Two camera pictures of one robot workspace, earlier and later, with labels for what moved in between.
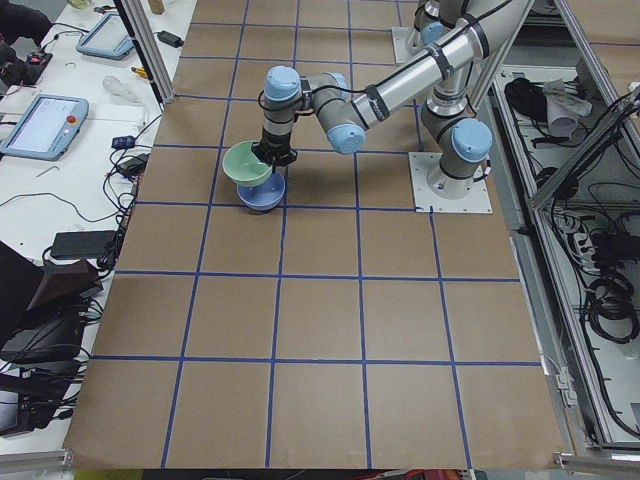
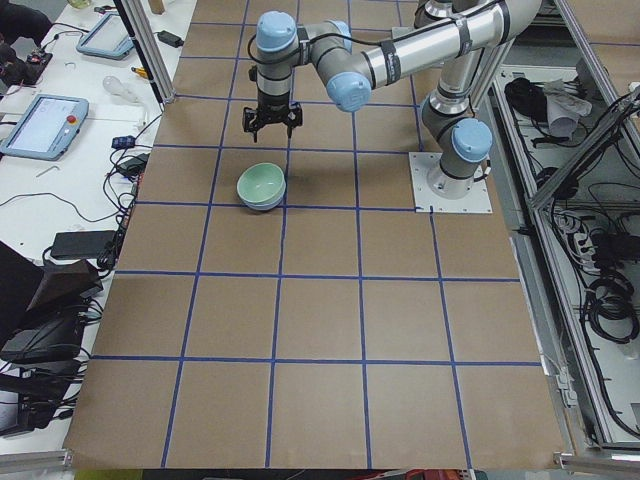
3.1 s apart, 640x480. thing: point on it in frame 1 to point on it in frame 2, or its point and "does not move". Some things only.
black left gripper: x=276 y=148 to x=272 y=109
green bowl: x=244 y=166 to x=261 y=183
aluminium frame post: x=148 y=47 does not move
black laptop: x=42 y=307 does not move
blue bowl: x=264 y=197 does not move
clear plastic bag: x=115 y=86 does not move
